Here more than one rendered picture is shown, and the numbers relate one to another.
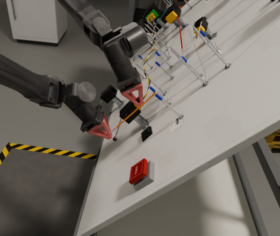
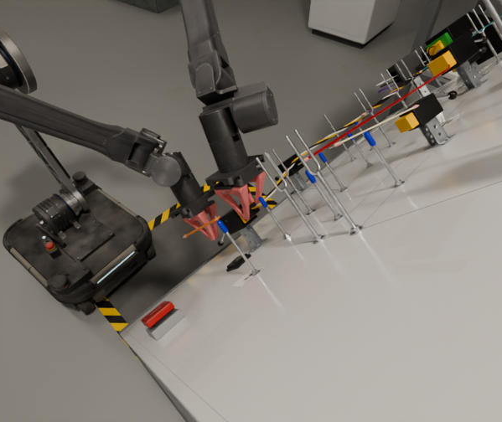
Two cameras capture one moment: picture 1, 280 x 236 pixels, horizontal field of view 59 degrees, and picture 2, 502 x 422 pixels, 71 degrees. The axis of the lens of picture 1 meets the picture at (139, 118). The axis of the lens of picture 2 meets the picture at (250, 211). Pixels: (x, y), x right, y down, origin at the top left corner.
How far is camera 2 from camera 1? 0.47 m
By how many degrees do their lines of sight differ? 35
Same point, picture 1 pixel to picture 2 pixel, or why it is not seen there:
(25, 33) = (324, 21)
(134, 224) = not seen: hidden behind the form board
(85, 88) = (165, 166)
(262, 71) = (329, 291)
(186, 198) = not seen: hidden behind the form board
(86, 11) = (198, 50)
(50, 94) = (135, 156)
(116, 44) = (211, 116)
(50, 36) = (356, 31)
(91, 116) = (186, 202)
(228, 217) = not seen: outside the picture
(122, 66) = (218, 151)
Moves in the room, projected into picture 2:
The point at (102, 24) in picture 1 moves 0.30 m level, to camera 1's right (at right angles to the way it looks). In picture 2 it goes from (206, 76) to (360, 165)
